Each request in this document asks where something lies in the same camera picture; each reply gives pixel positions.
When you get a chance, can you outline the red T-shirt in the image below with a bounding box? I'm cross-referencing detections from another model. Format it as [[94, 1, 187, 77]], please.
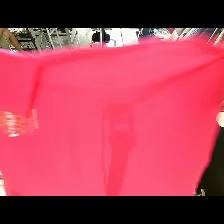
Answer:
[[0, 37, 224, 197]]

